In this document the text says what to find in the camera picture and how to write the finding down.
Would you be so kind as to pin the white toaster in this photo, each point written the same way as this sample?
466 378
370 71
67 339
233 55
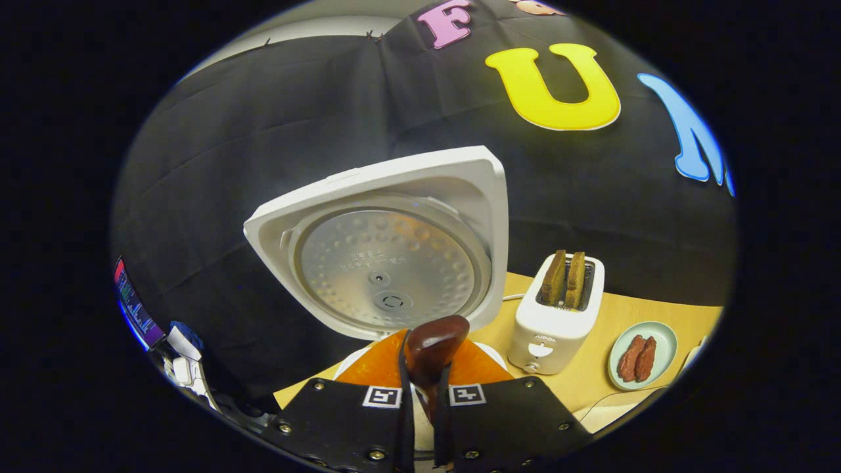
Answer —
548 335

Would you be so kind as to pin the red meat slice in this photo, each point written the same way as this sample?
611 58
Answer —
629 360
648 358

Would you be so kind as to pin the dark wooden spoon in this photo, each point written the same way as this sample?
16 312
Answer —
433 348

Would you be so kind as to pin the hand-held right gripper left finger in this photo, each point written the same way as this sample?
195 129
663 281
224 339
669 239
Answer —
341 427

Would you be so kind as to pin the brown toast slice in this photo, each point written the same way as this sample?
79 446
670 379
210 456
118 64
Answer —
575 281
554 279

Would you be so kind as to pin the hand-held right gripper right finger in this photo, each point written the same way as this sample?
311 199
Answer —
506 427

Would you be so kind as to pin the computer monitor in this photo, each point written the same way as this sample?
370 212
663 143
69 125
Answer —
135 305

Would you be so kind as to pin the white rice cooker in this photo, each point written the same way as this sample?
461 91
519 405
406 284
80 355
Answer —
387 263

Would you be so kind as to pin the pale green plate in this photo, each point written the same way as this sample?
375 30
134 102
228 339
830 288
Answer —
663 348

